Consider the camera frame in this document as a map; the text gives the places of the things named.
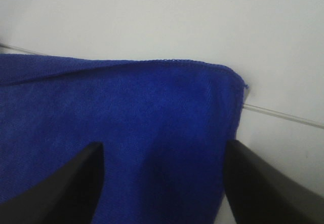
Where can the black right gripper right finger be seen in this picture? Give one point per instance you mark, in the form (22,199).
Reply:
(258,193)

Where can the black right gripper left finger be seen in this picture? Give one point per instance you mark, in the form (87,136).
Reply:
(69,195)

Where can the blue microfibre towel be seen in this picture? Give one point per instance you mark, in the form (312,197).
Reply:
(164,125)

